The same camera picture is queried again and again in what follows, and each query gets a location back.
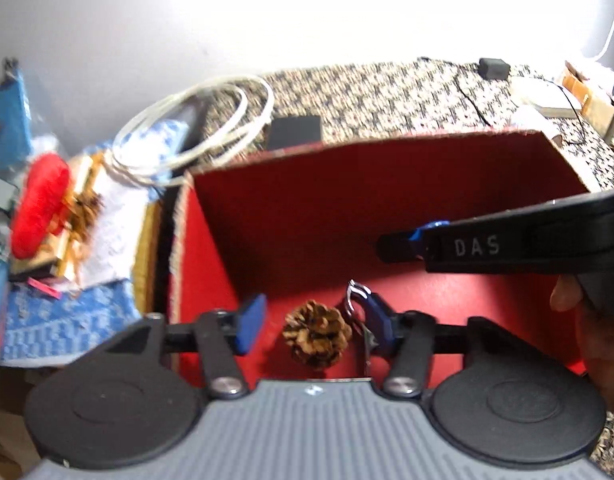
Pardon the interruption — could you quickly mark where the white power strip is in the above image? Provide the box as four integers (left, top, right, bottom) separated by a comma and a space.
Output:
509, 79, 584, 119

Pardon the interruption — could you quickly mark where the small pine cone decoration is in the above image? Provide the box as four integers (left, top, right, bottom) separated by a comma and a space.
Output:
66, 189, 106, 233

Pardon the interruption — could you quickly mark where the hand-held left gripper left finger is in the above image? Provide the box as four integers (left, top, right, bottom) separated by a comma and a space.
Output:
104, 294, 268, 401

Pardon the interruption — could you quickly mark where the patterned tablecloth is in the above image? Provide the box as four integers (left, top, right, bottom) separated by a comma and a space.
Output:
187, 57, 614, 480

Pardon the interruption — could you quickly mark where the red cardboard box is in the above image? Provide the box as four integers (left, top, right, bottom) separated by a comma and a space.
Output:
168, 130, 590, 381

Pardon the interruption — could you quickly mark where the person's right hand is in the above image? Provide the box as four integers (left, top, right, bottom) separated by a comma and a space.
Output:
550, 274, 614, 418

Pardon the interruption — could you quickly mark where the blue plastic packet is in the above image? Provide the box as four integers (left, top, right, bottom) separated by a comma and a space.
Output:
0, 60, 35, 177

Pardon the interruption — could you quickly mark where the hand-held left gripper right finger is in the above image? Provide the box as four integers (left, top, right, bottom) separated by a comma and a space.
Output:
364, 292, 535, 400

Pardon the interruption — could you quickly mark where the thin black cable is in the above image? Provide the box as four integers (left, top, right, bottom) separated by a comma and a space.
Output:
419, 56, 592, 147

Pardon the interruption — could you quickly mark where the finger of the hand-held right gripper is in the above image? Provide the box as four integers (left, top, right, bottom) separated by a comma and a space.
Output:
376, 220, 532, 274

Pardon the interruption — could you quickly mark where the large brown pine cone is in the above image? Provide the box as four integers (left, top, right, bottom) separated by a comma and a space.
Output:
282, 300, 354, 370

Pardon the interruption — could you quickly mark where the coiled white cable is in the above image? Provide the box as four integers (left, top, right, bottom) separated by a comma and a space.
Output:
112, 75, 275, 188

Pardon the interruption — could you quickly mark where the black smartphone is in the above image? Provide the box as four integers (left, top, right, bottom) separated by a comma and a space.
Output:
266, 115, 322, 152

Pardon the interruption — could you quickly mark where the blue and white leaflet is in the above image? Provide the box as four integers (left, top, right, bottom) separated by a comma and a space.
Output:
121, 114, 194, 182

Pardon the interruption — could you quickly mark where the blue patterned cloth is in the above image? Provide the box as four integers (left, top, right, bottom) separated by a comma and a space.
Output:
1, 280, 144, 362

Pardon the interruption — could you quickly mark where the gold gift box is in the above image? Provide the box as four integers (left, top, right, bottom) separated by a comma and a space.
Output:
12, 152, 108, 282

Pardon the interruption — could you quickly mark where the black charger adapter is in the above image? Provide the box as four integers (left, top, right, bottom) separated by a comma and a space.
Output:
479, 57, 510, 81

